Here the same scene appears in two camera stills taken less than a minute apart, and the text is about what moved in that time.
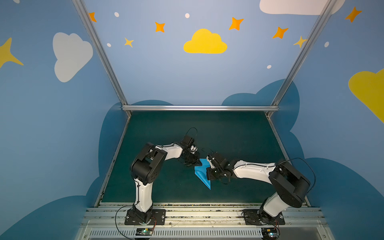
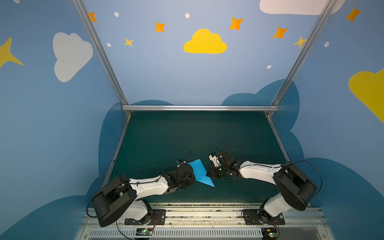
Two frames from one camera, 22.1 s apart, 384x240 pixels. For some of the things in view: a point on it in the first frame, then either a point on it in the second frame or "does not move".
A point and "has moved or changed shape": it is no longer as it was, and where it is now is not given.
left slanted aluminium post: (87, 20) does not move
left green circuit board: (144, 231) does not move
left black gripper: (191, 157) to (188, 172)
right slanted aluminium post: (303, 54) does not move
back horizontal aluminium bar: (200, 108) does not move
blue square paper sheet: (201, 172) has moved or changed shape
